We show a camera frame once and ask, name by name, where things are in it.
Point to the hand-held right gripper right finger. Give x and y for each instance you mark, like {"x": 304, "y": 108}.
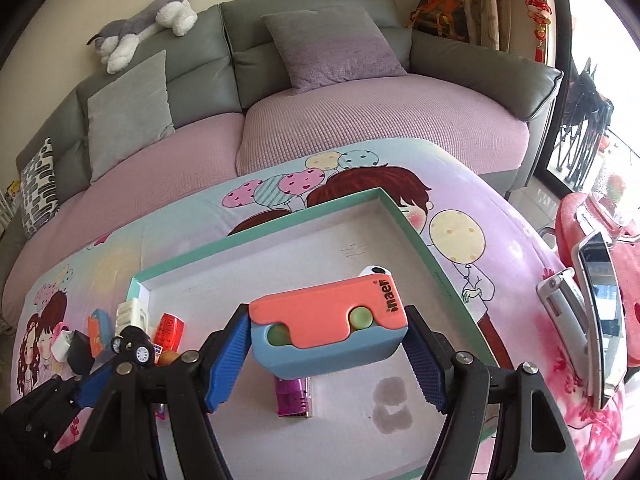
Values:
{"x": 427, "y": 365}

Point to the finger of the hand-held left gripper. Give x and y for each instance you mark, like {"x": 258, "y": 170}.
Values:
{"x": 95, "y": 385}

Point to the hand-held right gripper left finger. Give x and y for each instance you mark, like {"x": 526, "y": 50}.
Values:
{"x": 227, "y": 365}

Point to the black toy car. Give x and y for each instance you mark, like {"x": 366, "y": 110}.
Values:
{"x": 132, "y": 345}

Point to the red tube with white cap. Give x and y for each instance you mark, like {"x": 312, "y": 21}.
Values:
{"x": 169, "y": 332}

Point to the coral blue plastic case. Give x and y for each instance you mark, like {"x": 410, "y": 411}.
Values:
{"x": 320, "y": 320}

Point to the teal framed white tray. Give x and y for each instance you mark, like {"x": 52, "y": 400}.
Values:
{"x": 350, "y": 240}

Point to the black charger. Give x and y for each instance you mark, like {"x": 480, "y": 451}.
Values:
{"x": 80, "y": 357}

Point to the white charger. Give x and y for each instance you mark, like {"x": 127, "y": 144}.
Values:
{"x": 62, "y": 350}

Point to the small orange blue gadget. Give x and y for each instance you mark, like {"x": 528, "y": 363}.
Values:
{"x": 99, "y": 332}

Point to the pink watch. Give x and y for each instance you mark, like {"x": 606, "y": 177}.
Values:
{"x": 60, "y": 329}

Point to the purple ribbed plastic item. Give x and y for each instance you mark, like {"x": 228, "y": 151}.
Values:
{"x": 292, "y": 397}

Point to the cream ribbed plastic piece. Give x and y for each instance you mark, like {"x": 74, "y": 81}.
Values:
{"x": 131, "y": 315}

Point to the silver phone stand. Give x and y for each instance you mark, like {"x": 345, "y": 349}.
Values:
{"x": 560, "y": 300}

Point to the printed blanket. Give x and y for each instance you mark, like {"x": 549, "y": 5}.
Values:
{"x": 510, "y": 240}

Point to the smartphone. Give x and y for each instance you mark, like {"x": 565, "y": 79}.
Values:
{"x": 600, "y": 310}

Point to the white rack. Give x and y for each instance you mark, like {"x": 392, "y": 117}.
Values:
{"x": 6, "y": 210}

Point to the patterned cushion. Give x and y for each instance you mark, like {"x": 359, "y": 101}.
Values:
{"x": 40, "y": 190}

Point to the pink sofa seat cover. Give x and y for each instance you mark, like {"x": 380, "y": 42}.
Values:
{"x": 375, "y": 120}
{"x": 150, "y": 160}

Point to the black drying rack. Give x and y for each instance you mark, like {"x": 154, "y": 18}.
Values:
{"x": 585, "y": 110}

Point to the purple grey cushion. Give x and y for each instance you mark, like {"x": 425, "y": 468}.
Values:
{"x": 335, "y": 50}

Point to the grey sofa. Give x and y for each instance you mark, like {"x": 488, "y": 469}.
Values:
{"x": 200, "y": 35}

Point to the plush husky toy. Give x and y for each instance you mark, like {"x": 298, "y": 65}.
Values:
{"x": 150, "y": 20}

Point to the orange backpack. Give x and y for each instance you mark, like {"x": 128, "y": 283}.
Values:
{"x": 440, "y": 10}

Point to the beige patterned curtain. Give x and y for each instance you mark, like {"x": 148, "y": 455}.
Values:
{"x": 485, "y": 0}

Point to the red hanging decoration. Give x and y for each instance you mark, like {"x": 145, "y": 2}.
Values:
{"x": 540, "y": 5}

